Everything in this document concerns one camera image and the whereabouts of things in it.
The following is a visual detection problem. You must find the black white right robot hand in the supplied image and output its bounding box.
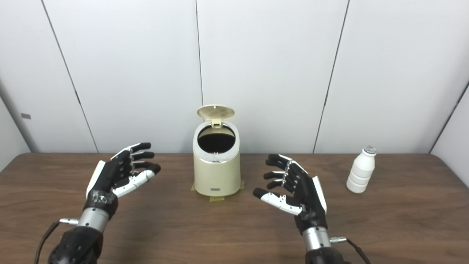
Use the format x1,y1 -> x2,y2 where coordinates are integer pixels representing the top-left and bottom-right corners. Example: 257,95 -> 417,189
253,154 -> 328,235

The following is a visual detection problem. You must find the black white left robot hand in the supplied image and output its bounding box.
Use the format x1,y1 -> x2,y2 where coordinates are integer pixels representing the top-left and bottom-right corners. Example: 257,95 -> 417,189
85,142 -> 161,220

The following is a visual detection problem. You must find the small white plastic bottle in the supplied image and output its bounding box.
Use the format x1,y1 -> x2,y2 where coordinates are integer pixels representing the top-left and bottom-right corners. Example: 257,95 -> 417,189
346,146 -> 377,194

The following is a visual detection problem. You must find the cream round bin lid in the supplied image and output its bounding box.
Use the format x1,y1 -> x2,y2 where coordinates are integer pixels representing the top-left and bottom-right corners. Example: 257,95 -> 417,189
196,105 -> 235,129

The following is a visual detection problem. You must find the cream-colored round bin body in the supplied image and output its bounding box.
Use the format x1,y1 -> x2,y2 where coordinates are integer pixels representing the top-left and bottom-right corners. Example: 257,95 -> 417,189
193,119 -> 241,197

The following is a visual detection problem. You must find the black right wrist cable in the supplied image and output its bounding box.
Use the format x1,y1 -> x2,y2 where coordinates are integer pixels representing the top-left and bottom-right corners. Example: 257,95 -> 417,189
330,237 -> 371,264

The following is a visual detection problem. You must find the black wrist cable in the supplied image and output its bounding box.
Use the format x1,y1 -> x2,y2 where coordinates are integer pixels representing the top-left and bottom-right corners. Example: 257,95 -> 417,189
330,237 -> 371,264
34,218 -> 79,264

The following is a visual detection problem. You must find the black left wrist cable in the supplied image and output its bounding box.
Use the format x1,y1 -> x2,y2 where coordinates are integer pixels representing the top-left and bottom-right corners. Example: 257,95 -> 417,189
34,218 -> 79,264

